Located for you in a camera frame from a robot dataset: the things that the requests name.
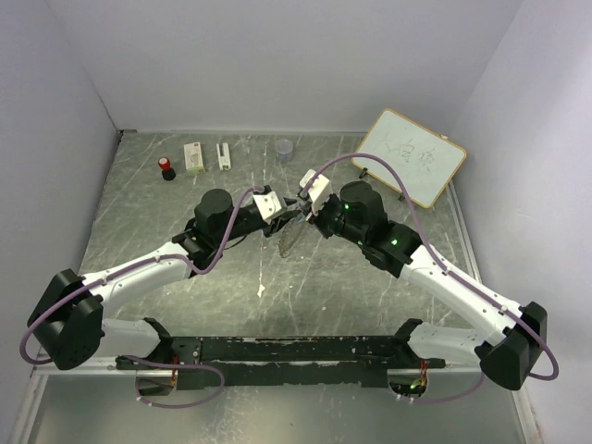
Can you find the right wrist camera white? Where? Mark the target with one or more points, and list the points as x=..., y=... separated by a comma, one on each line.
x=318, y=193

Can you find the green white staples box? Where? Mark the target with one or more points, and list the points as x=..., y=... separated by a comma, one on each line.
x=193, y=156

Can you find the whiteboard with yellow frame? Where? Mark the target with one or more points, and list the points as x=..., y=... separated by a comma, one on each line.
x=424, y=160

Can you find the white small stapler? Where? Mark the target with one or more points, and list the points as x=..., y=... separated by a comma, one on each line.
x=223, y=155

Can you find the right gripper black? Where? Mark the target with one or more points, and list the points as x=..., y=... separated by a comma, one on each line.
x=317, y=219

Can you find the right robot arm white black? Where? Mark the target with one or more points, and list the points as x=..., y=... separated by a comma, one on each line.
x=510, y=336

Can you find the metal disc keyring holder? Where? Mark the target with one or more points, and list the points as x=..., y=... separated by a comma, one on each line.
x=290, y=235

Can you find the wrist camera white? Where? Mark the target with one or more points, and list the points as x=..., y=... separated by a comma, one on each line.
x=318, y=193
x=270, y=205

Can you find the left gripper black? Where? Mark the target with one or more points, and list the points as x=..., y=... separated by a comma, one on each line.
x=277, y=223

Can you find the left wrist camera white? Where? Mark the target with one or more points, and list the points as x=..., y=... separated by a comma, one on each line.
x=270, y=205

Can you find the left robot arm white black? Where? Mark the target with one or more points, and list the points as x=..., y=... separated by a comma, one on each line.
x=74, y=322

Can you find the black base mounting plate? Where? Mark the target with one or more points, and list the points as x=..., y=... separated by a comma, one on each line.
x=260, y=362

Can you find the clear jar of paperclips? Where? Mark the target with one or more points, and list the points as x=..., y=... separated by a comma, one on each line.
x=284, y=150

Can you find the red black stamp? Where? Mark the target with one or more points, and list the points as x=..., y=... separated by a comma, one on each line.
x=167, y=171

